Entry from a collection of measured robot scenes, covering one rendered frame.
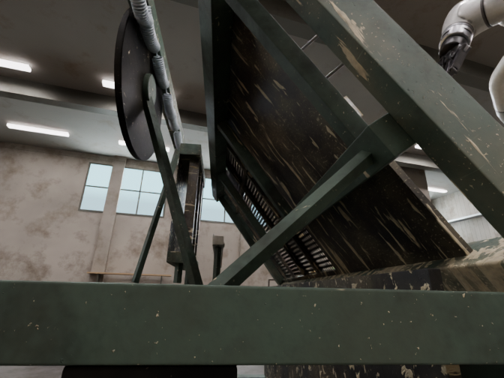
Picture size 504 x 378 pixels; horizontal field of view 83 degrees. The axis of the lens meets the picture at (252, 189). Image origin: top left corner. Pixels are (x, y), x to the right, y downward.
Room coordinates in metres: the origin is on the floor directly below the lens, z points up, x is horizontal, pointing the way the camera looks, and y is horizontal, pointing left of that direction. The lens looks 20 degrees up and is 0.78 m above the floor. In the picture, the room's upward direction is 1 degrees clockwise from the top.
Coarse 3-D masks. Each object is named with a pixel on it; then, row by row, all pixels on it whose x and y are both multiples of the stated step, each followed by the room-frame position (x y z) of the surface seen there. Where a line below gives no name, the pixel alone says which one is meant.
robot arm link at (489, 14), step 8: (488, 0) 0.62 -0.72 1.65; (496, 0) 0.61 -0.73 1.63; (488, 8) 0.63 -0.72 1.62; (496, 8) 0.62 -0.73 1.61; (488, 16) 0.65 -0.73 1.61; (496, 16) 0.64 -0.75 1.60; (496, 24) 0.67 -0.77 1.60; (496, 72) 0.86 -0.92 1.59; (496, 80) 0.89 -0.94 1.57; (496, 88) 0.92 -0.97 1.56; (496, 96) 0.95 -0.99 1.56; (496, 104) 0.99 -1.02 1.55
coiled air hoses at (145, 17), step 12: (132, 0) 0.89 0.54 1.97; (144, 0) 0.88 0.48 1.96; (144, 12) 0.92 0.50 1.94; (144, 24) 0.99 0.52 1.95; (144, 36) 1.08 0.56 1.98; (156, 36) 1.11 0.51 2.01; (156, 48) 1.17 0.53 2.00; (156, 60) 1.29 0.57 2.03; (156, 72) 1.36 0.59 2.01; (168, 84) 1.50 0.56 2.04; (168, 96) 1.61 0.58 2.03; (168, 108) 1.68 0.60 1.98; (168, 120) 1.86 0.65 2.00; (180, 132) 2.13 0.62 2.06; (180, 144) 2.21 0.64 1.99
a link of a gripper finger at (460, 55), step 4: (464, 44) 0.65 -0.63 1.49; (460, 48) 0.66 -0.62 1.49; (468, 48) 0.65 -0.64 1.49; (460, 52) 0.66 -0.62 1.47; (464, 52) 0.66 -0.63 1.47; (456, 56) 0.66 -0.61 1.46; (460, 56) 0.66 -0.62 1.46; (464, 56) 0.66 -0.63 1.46; (456, 60) 0.66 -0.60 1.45; (460, 60) 0.66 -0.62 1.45; (452, 64) 0.67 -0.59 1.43; (456, 64) 0.67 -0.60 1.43; (460, 64) 0.67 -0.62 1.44; (448, 68) 0.68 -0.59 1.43; (452, 68) 0.67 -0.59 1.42; (456, 68) 0.68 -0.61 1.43; (456, 72) 0.67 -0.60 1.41
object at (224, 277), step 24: (168, 72) 1.53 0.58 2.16; (168, 168) 1.33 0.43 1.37; (360, 168) 0.52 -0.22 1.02; (168, 192) 1.33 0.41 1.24; (336, 192) 0.52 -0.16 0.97; (288, 216) 0.51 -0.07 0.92; (312, 216) 0.52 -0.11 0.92; (264, 240) 0.50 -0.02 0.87; (288, 240) 0.51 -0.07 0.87; (144, 264) 2.47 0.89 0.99; (192, 264) 1.34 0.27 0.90; (216, 264) 1.34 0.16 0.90; (240, 264) 0.49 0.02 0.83
